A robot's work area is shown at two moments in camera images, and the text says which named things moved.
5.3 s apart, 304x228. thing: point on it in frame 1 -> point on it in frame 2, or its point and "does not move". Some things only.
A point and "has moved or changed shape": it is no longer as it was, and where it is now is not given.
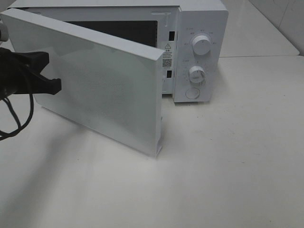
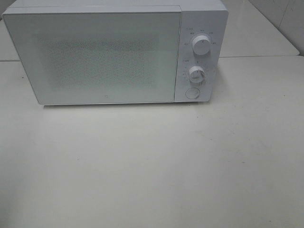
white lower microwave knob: x=196 y=74 does not move
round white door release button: x=192 y=93 does not move
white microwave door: x=111 y=87 has moved or changed shape
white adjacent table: x=248 y=33 does not move
